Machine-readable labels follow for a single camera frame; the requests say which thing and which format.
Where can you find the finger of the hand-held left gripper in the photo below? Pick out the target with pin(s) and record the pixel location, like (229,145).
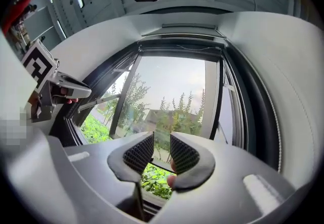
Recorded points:
(81,92)

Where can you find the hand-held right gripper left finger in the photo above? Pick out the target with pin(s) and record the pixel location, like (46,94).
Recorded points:
(88,182)

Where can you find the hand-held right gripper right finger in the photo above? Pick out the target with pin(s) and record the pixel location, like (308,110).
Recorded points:
(227,187)

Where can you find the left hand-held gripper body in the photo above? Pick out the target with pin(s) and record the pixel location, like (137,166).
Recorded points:
(38,63)

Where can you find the open glass window sash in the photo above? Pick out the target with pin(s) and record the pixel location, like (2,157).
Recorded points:
(124,96)

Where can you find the black framed window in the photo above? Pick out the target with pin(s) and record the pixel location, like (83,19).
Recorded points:
(253,91)

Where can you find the person's left hand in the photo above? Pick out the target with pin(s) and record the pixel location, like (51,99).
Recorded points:
(63,91)

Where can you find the person's right hand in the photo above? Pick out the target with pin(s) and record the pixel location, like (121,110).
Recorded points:
(171,182)

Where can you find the person's red shirt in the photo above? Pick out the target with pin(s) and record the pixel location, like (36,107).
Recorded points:
(19,6)

